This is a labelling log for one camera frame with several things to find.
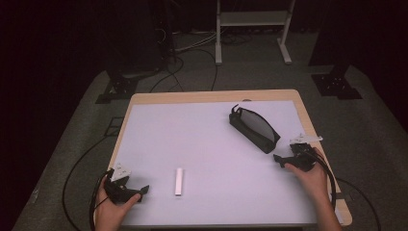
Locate white metal stand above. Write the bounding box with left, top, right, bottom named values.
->
left=215, top=0, right=297, bottom=66

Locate white rectangular eraser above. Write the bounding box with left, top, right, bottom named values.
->
left=174, top=167, right=185, bottom=197

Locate black floor cable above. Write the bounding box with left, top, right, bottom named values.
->
left=335, top=177, right=382, bottom=231
left=62, top=134, right=112, bottom=231

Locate left hand-held gripper cable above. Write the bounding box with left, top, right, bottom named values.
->
left=89, top=169, right=114, bottom=231

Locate black cable bundle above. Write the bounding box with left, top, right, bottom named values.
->
left=148, top=47, right=219, bottom=93

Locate right hand-held gripper cable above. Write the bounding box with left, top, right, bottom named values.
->
left=304, top=148, right=338, bottom=212

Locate black stand base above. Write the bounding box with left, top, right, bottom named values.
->
left=310, top=64, right=364, bottom=101
left=94, top=68, right=142, bottom=105

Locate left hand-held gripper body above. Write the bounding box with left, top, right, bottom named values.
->
left=103, top=162, right=138, bottom=204

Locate hand-held gripper cable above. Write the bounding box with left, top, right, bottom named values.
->
left=89, top=169, right=114, bottom=231
left=304, top=148, right=338, bottom=212

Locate black pencil case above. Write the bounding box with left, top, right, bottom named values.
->
left=228, top=103, right=282, bottom=155

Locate person's left hand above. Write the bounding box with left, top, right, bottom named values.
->
left=94, top=182, right=142, bottom=231

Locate white table mat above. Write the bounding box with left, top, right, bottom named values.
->
left=119, top=99, right=319, bottom=227

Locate white cable bundle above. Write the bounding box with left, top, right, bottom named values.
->
left=172, top=30, right=219, bottom=53

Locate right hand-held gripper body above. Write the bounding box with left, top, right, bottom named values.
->
left=288, top=133, right=324, bottom=172

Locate person's right hand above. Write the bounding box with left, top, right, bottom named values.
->
left=284, top=148, right=330, bottom=202

